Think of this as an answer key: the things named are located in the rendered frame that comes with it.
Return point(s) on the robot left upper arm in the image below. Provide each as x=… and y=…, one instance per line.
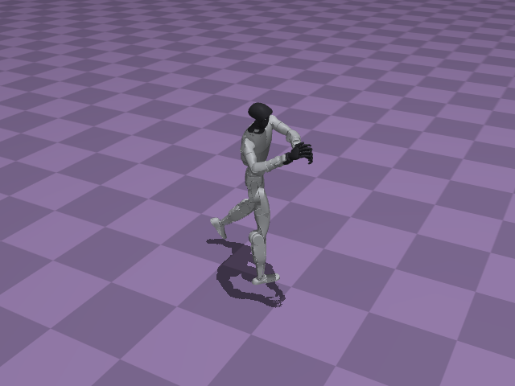
x=280, y=127

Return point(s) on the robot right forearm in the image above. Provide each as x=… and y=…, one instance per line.
x=267, y=166

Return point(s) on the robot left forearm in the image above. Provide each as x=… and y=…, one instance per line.
x=294, y=138

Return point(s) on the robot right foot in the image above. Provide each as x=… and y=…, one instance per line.
x=268, y=278

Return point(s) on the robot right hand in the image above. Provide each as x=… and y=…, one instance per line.
x=295, y=153

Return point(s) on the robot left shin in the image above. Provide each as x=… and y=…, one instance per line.
x=234, y=214

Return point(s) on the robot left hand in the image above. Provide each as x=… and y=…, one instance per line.
x=310, y=159

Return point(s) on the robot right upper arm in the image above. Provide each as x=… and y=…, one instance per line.
x=247, y=149

